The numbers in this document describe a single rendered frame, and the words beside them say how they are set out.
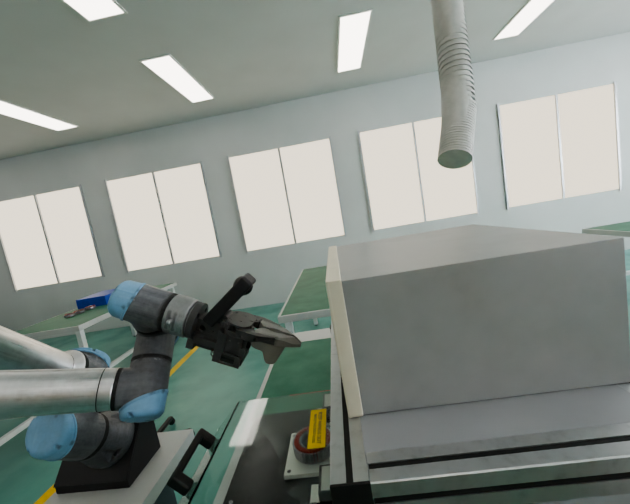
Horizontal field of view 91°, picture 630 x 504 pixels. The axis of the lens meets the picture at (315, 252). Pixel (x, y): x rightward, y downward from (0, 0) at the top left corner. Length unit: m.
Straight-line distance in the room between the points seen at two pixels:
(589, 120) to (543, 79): 0.97
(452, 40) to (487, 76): 4.11
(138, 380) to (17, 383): 0.18
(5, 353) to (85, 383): 0.27
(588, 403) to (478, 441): 0.16
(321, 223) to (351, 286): 4.83
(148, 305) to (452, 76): 1.74
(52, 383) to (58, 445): 0.36
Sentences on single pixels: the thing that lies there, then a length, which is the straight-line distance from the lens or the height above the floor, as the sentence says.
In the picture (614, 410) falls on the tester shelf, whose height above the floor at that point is 1.11.
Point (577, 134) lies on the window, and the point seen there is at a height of 1.95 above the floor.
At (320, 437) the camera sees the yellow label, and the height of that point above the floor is 1.07.
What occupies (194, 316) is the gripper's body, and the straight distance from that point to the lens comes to 0.62.
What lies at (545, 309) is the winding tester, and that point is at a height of 1.24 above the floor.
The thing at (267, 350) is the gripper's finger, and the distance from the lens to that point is 0.61.
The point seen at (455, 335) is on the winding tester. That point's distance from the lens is 0.48.
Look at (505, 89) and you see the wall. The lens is 6.19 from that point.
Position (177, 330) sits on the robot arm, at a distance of 0.63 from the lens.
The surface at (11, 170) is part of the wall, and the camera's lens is 7.72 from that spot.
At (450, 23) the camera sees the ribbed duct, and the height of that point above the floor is 2.26.
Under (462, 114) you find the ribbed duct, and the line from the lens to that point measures 1.82.
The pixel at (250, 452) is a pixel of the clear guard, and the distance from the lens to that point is 0.58.
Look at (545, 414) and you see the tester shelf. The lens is 0.53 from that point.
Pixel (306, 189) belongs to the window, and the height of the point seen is 1.86.
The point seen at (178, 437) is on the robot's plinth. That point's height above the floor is 0.75.
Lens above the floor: 1.41
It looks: 7 degrees down
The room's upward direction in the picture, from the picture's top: 10 degrees counter-clockwise
